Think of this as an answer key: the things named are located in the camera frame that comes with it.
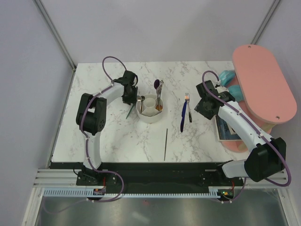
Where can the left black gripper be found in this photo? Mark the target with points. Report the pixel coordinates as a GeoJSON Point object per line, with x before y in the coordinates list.
{"type": "Point", "coordinates": [133, 100]}

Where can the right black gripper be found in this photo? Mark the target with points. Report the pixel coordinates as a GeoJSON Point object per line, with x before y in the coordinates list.
{"type": "Point", "coordinates": [199, 107]}

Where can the silver small spoon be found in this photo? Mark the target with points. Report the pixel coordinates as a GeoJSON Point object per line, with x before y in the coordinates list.
{"type": "Point", "coordinates": [139, 101]}

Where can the black small spoon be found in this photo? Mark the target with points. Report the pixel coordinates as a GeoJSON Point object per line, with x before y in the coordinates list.
{"type": "Point", "coordinates": [143, 98]}

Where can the purple long-handled spoon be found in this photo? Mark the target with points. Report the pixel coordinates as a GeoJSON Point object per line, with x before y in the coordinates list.
{"type": "Point", "coordinates": [156, 84]}

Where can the teal plastic spoon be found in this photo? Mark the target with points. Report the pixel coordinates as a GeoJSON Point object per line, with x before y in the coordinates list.
{"type": "Point", "coordinates": [128, 114]}

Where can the white round divided container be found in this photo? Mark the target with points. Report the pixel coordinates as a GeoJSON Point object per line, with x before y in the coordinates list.
{"type": "Point", "coordinates": [150, 114]}

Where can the copper bowl dark spoon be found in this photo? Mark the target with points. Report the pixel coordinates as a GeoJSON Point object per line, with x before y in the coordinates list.
{"type": "Point", "coordinates": [159, 107]}

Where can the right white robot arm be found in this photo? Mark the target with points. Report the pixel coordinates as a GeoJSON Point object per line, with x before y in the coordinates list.
{"type": "Point", "coordinates": [267, 155]}

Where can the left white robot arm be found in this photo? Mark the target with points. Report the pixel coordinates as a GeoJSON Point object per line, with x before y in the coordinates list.
{"type": "Point", "coordinates": [92, 111]}

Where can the blue plastic knife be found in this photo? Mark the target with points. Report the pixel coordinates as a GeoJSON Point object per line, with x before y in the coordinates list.
{"type": "Point", "coordinates": [183, 116]}

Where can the dark chopstick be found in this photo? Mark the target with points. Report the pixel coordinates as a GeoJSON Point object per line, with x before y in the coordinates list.
{"type": "Point", "coordinates": [165, 144]}

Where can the pink oval shelf top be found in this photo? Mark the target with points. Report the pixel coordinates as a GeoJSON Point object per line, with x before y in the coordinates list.
{"type": "Point", "coordinates": [265, 90]}

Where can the teal handled silver fork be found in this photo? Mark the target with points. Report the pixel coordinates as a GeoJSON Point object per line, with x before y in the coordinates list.
{"type": "Point", "coordinates": [187, 99]}

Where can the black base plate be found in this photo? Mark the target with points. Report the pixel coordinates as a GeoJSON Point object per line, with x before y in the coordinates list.
{"type": "Point", "coordinates": [113, 173]}

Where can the white slotted cable duct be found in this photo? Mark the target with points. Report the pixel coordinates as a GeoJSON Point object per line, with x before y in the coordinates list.
{"type": "Point", "coordinates": [96, 193]}

